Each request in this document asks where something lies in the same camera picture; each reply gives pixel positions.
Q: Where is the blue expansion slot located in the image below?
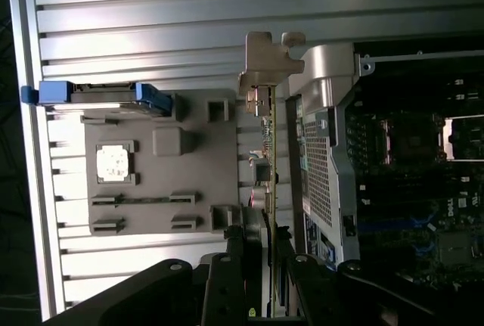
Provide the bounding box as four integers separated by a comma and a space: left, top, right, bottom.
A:
357, 219, 417, 233

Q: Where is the green RAM stick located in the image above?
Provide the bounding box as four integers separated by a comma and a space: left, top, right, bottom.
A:
113, 197, 171, 204

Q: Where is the grey chipset heatsink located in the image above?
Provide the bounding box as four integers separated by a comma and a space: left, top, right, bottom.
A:
436, 231, 478, 266

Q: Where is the green motherboard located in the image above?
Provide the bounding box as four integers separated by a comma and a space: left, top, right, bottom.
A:
347, 76, 484, 289

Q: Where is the grey parts rack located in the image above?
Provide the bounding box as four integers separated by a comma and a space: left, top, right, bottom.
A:
81, 87, 243, 236

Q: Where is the silver CPU chip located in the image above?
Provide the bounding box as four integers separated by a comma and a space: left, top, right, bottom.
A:
96, 144, 132, 183

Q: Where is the open PC case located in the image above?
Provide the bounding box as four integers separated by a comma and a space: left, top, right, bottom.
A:
284, 40, 484, 289

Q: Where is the CPU socket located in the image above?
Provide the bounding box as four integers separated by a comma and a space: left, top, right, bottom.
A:
377, 112, 444, 166

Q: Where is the metal socket cover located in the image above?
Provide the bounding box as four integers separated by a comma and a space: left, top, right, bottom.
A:
441, 113, 484, 161

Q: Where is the hard disk in blue carrier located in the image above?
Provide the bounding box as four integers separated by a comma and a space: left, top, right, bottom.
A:
20, 80, 178, 119

